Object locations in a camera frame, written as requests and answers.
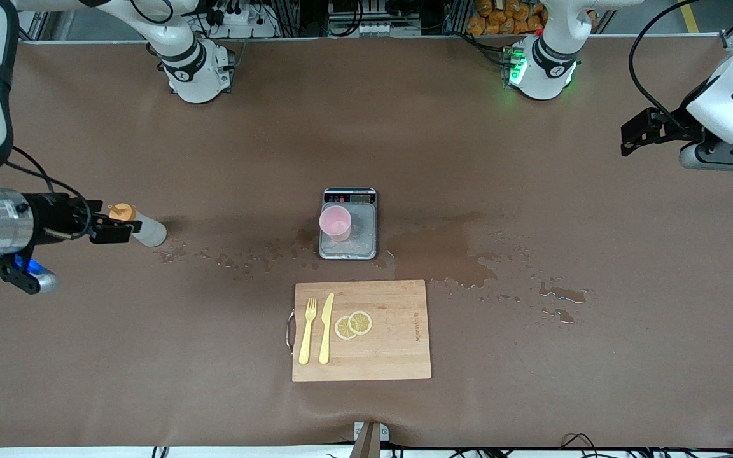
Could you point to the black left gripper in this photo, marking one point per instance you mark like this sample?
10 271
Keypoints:
677 124

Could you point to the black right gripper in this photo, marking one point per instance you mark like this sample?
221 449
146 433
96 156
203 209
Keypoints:
53 215

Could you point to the clear sauce bottle orange cap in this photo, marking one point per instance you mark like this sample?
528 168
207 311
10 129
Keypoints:
150 232

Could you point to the pink plastic cup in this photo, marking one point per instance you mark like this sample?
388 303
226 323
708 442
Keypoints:
335 222

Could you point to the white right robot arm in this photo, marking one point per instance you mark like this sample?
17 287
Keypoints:
195 76

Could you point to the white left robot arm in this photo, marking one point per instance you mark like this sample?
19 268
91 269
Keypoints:
544 63

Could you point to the orange snack bags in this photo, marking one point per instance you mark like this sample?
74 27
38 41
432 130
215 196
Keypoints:
500 19

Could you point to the yellow plastic fork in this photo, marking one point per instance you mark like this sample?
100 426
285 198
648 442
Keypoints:
306 337

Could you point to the white power strip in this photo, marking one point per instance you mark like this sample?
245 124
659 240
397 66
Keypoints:
239 19

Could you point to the yellow plastic knife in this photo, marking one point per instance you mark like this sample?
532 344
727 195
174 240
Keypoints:
326 331

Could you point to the silver digital kitchen scale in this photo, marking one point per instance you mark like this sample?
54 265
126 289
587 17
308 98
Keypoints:
363 235

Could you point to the lemon slice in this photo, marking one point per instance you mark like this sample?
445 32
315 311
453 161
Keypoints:
361 321
343 329

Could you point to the wooden cutting board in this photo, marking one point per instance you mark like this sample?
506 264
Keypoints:
392 343

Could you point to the metal table clamp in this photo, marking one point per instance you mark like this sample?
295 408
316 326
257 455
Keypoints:
369 439

